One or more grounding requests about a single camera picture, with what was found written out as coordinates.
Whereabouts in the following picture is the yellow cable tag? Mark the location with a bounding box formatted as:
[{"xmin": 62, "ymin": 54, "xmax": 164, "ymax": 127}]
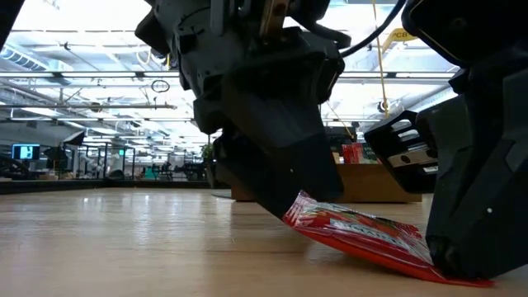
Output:
[{"xmin": 381, "ymin": 27, "xmax": 418, "ymax": 54}]

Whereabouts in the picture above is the black left camera cable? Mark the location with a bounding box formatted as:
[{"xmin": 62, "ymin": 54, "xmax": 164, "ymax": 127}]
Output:
[{"xmin": 303, "ymin": 16, "xmax": 352, "ymax": 50}]

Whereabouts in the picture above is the black camera cable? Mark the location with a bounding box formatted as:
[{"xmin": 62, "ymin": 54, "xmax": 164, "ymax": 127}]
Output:
[
  {"xmin": 340, "ymin": 0, "xmax": 408, "ymax": 59},
  {"xmin": 303, "ymin": 16, "xmax": 352, "ymax": 50}
]

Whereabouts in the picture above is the long ceiling light bar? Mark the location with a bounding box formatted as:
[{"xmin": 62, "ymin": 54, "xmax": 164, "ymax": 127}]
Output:
[{"xmin": 0, "ymin": 70, "xmax": 457, "ymax": 80}]

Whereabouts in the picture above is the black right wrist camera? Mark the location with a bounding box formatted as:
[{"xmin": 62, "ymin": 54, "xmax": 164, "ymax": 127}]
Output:
[{"xmin": 401, "ymin": 0, "xmax": 528, "ymax": 70}]

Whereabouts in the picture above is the yellow hanging power cable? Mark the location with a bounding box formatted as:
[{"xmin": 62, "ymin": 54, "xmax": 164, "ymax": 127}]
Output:
[{"xmin": 372, "ymin": 0, "xmax": 392, "ymax": 120}]

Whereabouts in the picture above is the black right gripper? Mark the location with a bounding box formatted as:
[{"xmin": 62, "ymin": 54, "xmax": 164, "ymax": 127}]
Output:
[{"xmin": 365, "ymin": 68, "xmax": 528, "ymax": 281}]

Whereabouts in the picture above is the black right camera cable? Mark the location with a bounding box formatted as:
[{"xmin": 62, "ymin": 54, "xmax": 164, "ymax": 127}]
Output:
[{"xmin": 340, "ymin": 0, "xmax": 408, "ymax": 59}]

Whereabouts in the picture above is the large black cabinet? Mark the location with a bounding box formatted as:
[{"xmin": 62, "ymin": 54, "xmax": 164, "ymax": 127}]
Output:
[{"xmin": 328, "ymin": 125, "xmax": 358, "ymax": 146}]

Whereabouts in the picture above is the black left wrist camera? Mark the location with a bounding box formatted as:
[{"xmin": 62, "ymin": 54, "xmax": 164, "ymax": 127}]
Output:
[{"xmin": 304, "ymin": 31, "xmax": 347, "ymax": 105}]

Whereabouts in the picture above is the wooden tea organizer box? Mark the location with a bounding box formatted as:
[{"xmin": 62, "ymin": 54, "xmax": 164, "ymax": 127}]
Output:
[{"xmin": 230, "ymin": 163, "xmax": 422, "ymax": 204}]

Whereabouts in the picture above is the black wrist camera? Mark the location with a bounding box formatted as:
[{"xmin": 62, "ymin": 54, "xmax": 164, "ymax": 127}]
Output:
[
  {"xmin": 401, "ymin": 0, "xmax": 528, "ymax": 70},
  {"xmin": 304, "ymin": 31, "xmax": 347, "ymax": 105}
]

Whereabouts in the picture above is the blue lit computer monitor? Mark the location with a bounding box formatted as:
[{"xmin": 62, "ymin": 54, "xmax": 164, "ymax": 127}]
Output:
[{"xmin": 11, "ymin": 143, "xmax": 41, "ymax": 161}]

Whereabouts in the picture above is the grey ceiling pipe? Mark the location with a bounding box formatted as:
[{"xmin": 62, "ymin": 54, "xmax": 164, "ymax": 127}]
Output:
[{"xmin": 0, "ymin": 103, "xmax": 178, "ymax": 111}]

